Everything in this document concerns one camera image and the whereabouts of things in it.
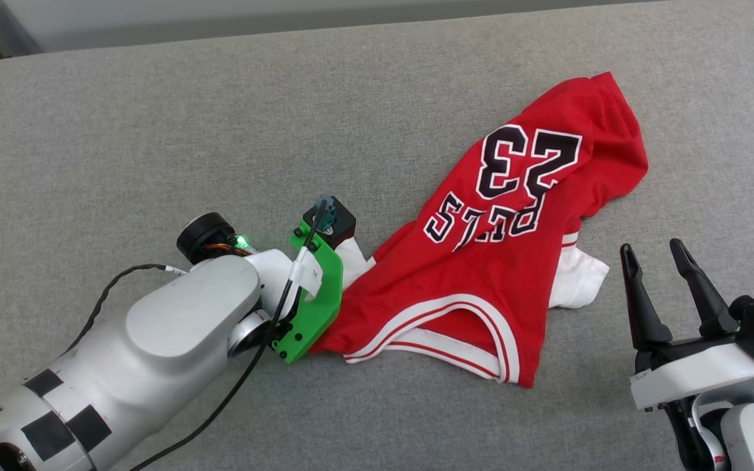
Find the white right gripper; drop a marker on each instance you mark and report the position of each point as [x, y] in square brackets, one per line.
[691, 376]

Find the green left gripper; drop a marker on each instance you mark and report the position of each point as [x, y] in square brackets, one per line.
[324, 294]

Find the red white basketball jersey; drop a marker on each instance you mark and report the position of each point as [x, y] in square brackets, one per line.
[482, 281]

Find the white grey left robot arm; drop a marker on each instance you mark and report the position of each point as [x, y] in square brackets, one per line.
[154, 347]

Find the grey fabric sofa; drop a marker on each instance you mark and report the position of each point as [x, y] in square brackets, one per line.
[220, 131]

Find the grey metal stand leg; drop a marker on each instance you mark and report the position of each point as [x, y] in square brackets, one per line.
[4, 26]

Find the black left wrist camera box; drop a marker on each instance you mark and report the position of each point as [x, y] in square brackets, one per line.
[341, 226]

